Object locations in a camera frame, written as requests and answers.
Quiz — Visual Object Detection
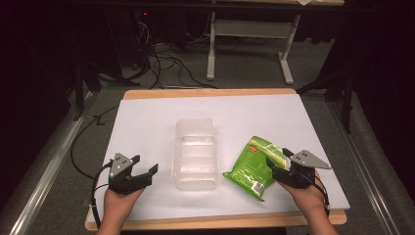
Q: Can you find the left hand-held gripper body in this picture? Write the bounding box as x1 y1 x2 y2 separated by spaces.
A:
108 152 154 196

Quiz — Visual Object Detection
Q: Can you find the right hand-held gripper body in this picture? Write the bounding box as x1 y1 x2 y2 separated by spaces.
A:
272 149 333 190

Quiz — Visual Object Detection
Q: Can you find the green snack packet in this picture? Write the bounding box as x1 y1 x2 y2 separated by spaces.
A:
222 135 292 203

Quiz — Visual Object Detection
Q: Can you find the person's right hand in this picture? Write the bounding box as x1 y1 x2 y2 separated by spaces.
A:
277 170 328 217

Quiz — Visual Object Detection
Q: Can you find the person's left hand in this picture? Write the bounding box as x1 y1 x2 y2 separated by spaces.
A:
103 186 146 221

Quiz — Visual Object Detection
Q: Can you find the white table mat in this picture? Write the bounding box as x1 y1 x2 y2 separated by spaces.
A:
87 93 351 224

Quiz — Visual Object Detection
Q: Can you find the clear plastic container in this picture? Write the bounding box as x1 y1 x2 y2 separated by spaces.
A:
171 117 220 192

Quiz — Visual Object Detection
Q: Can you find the black stand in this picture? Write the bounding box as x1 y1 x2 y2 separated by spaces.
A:
71 48 142 122
295 63 356 134

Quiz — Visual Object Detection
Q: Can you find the black computer tower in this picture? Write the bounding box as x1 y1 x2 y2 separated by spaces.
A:
130 9 156 71

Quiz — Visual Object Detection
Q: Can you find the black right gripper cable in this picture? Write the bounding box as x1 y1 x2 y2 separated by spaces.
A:
301 170 331 217

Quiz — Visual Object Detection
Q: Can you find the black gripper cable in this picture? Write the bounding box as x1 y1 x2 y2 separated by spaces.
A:
90 161 114 230
301 170 331 217

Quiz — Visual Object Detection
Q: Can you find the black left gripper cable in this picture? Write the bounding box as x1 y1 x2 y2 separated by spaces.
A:
90 161 114 230

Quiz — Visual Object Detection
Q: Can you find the black floor cable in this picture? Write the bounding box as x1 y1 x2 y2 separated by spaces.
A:
69 104 120 181

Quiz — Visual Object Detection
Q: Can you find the metal floor rail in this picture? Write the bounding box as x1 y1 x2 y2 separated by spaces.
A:
327 92 415 235
0 90 96 235

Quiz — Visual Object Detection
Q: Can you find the bundle of black cables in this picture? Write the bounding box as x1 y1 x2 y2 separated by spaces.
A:
131 21 219 90

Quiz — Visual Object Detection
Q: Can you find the white desk frame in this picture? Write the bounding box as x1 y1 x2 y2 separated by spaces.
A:
206 10 301 86

